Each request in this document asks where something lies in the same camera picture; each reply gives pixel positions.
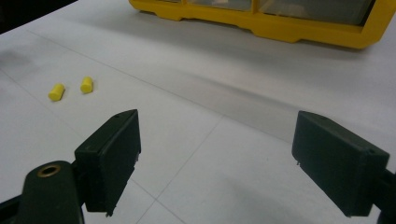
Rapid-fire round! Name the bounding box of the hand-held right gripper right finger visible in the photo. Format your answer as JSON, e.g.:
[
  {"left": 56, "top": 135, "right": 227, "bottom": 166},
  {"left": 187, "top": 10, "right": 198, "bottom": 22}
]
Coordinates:
[{"left": 291, "top": 110, "right": 390, "bottom": 218}]

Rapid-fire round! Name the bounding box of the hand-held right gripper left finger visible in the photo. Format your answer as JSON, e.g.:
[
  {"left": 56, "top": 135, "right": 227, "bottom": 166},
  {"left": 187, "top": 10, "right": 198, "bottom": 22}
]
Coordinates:
[{"left": 74, "top": 108, "right": 142, "bottom": 217}]

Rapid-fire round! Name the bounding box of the yellow foam earplug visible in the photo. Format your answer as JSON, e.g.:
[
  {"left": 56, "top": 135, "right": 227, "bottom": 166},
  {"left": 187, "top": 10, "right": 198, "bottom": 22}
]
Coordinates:
[
  {"left": 79, "top": 76, "right": 94, "bottom": 95},
  {"left": 48, "top": 82, "right": 66, "bottom": 103}
]

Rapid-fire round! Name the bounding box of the yellow drawer organizer cabinet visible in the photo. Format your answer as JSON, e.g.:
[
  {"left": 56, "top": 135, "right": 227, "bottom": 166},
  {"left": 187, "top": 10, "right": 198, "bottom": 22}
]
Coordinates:
[{"left": 128, "top": 0, "right": 396, "bottom": 50}]

